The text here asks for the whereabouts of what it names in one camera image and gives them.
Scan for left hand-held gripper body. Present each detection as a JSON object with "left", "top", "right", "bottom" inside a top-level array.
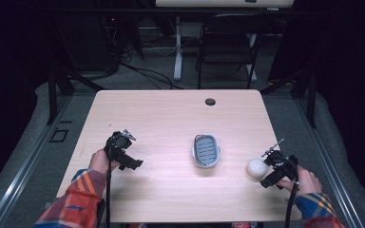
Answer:
[{"left": 104, "top": 128, "right": 138, "bottom": 163}]

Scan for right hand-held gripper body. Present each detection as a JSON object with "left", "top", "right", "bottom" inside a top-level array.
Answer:
[{"left": 260, "top": 138, "right": 299, "bottom": 185}]

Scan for white round soap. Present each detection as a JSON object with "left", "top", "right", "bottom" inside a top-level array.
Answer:
[{"left": 246, "top": 158, "right": 269, "bottom": 180}]

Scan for grey soap dish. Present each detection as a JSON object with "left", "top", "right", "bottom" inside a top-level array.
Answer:
[{"left": 191, "top": 133, "right": 221, "bottom": 169}]

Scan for person's left hand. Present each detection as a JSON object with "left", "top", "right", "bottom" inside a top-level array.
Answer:
[{"left": 87, "top": 148, "right": 121, "bottom": 177}]

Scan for person's right hand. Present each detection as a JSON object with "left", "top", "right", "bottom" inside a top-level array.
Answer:
[{"left": 277, "top": 165, "right": 324, "bottom": 201}]

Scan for dark computer case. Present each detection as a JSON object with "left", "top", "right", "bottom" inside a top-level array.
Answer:
[{"left": 55, "top": 12, "right": 122, "bottom": 72}]

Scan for black folding chair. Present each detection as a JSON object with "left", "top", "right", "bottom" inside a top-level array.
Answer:
[{"left": 195, "top": 13, "right": 270, "bottom": 90}]

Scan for white desk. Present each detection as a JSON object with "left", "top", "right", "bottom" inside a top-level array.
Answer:
[{"left": 155, "top": 0, "right": 296, "bottom": 83}]

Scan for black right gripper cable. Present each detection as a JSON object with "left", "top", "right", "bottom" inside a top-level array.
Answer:
[{"left": 283, "top": 181, "right": 300, "bottom": 228}]

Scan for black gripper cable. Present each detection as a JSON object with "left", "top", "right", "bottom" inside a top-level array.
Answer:
[
  {"left": 105, "top": 135, "right": 114, "bottom": 228},
  {"left": 283, "top": 181, "right": 300, "bottom": 228}
]

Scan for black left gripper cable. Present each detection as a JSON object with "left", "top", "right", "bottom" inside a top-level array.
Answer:
[{"left": 105, "top": 135, "right": 114, "bottom": 228}]

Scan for aluminium floor rail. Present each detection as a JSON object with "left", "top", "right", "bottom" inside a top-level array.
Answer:
[
  {"left": 297, "top": 97, "right": 365, "bottom": 228},
  {"left": 0, "top": 94, "right": 74, "bottom": 228}
]

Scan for black metal frame stand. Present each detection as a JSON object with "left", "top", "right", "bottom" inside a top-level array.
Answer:
[
  {"left": 45, "top": 62, "right": 106, "bottom": 126},
  {"left": 259, "top": 67, "right": 318, "bottom": 129}
]

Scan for black floor cables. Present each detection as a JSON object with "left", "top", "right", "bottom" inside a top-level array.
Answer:
[{"left": 119, "top": 61, "right": 185, "bottom": 91}]

